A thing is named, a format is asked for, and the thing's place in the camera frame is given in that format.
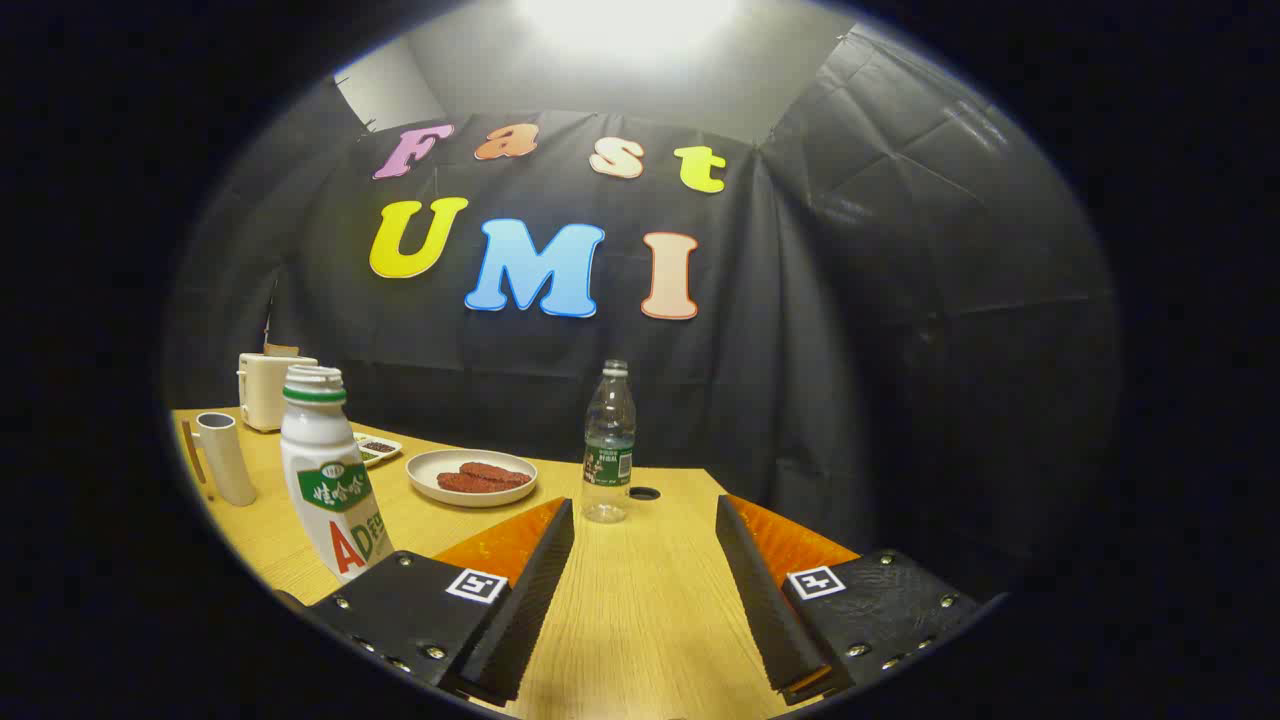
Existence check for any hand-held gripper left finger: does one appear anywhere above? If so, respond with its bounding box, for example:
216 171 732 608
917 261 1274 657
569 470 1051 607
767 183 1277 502
300 497 577 707

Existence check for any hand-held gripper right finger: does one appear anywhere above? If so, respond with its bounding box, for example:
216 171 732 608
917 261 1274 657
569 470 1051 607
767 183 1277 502
714 493 991 707

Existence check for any white juice bottle green label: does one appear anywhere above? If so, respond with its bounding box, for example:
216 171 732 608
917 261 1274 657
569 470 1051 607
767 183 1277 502
279 365 397 584

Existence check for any white cup with wooden handle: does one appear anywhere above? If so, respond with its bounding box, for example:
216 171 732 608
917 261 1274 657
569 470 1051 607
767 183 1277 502
180 411 258 508

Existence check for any clear plastic water bottle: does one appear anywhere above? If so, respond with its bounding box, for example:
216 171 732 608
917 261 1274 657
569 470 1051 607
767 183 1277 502
581 359 637 524

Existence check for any wooden table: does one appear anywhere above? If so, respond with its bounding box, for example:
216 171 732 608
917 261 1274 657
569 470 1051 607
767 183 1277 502
168 405 791 720

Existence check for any red meat slice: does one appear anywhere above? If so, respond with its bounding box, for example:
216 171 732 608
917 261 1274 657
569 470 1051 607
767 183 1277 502
460 461 532 489
437 471 516 495

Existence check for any white round plate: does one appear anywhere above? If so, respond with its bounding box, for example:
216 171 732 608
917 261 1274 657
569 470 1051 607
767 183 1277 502
406 448 539 508

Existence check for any black backdrop cloth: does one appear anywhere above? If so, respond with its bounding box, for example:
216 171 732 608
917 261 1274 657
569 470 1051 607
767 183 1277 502
165 25 1121 591

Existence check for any cream toaster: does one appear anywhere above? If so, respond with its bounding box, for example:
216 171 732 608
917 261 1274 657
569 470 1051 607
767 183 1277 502
237 352 319 433

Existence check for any ceiling light panel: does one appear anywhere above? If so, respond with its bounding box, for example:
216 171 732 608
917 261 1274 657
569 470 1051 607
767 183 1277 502
515 0 746 66

